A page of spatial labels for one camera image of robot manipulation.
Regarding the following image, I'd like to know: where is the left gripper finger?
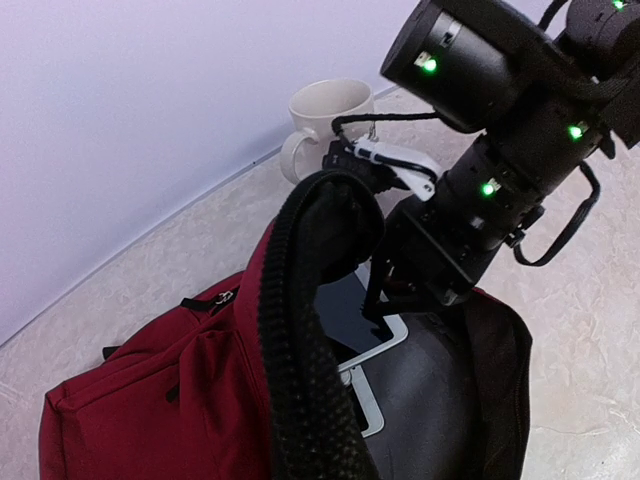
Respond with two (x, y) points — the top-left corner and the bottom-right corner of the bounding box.
(258, 170), (384, 479)

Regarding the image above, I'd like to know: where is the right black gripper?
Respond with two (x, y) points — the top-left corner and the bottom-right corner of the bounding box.
(362, 197), (493, 330)

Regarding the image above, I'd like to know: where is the red backpack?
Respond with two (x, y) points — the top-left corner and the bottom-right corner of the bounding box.
(38, 232), (532, 479)

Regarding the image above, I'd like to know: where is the white patterned ceramic mug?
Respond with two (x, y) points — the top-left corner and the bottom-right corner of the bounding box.
(279, 78), (374, 184)

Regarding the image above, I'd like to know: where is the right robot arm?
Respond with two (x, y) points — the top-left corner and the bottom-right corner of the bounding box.
(364, 1), (639, 315)

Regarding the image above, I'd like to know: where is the white tablet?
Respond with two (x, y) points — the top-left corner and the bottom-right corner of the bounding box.
(340, 366), (385, 438)
(314, 264), (409, 373)

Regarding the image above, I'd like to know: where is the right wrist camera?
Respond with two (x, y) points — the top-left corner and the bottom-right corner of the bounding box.
(322, 137), (444, 202)

